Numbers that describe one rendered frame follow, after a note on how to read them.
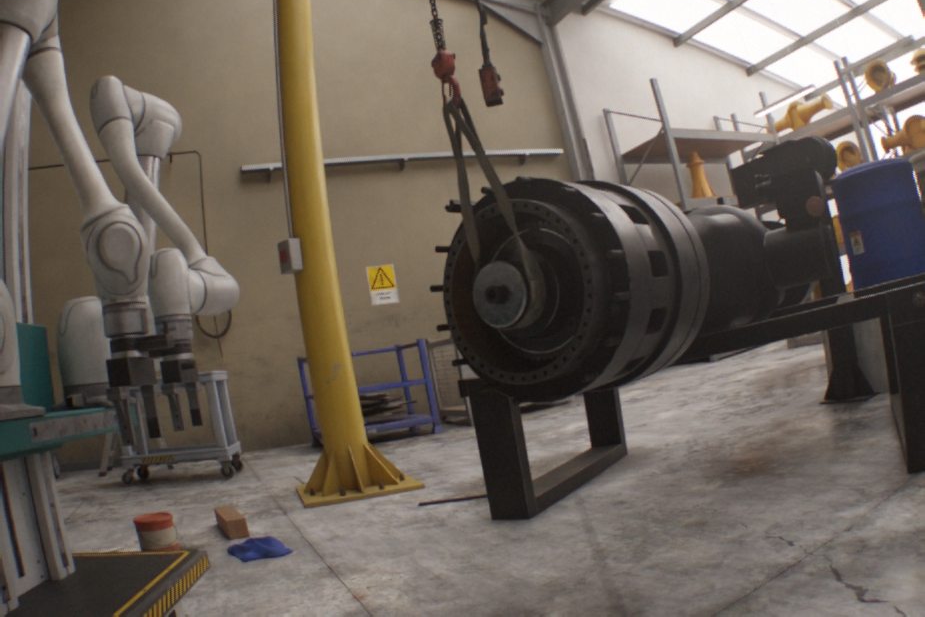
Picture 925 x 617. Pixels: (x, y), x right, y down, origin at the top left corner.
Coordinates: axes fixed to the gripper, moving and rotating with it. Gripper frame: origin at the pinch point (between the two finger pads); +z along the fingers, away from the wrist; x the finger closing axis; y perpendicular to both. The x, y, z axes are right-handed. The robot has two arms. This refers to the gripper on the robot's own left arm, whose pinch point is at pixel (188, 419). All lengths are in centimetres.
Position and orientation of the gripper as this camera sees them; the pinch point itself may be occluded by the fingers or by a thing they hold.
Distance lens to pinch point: 149.3
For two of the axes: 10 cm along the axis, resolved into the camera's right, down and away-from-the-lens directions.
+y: 9.8, -1.5, 1.3
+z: 1.7, 9.7, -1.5
